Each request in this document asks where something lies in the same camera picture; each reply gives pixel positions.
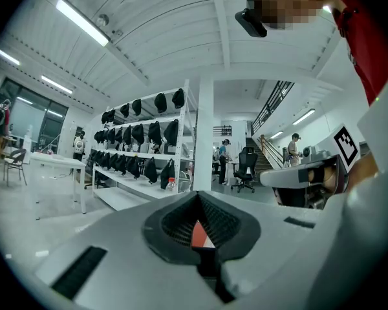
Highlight staircase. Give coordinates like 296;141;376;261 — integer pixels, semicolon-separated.
245;137;279;171

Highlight person's right forearm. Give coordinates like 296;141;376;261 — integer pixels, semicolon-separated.
348;153;380;192

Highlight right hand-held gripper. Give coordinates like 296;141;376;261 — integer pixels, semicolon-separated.
259;125;360;211

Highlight person's right hand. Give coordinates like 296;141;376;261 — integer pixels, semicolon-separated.
308;165;340;192

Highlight black wall-mounted rack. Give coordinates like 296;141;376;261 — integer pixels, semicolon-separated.
213;125;233;138

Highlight black office chair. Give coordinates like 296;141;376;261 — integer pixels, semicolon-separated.
231;147;259;193

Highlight black balcony railing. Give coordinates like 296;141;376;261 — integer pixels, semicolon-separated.
251;80;295;135

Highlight black and white chair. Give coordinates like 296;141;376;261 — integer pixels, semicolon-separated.
3;149;28;187

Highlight dark framed glass window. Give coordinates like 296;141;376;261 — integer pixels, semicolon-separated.
0;77;69;156

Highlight red book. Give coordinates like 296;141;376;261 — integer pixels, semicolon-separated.
191;220;216;249

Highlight white square pillar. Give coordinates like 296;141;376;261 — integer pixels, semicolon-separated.
193;74;215;192

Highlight person's red shirt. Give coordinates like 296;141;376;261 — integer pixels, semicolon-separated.
326;0;388;106

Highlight white table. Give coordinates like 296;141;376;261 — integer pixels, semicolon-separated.
28;152;87;221

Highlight row of black bags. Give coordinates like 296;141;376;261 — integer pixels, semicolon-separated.
89;88;186;190

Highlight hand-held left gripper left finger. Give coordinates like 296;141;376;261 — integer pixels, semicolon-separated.
35;191;226;310

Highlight white metal shelf rack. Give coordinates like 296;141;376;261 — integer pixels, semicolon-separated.
90;79;197;211

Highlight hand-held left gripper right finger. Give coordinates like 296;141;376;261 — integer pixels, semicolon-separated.
197;191;323;305

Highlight person's head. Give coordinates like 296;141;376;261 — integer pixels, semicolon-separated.
253;0;331;31

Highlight black head-worn camera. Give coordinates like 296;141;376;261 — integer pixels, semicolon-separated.
235;0;268;38

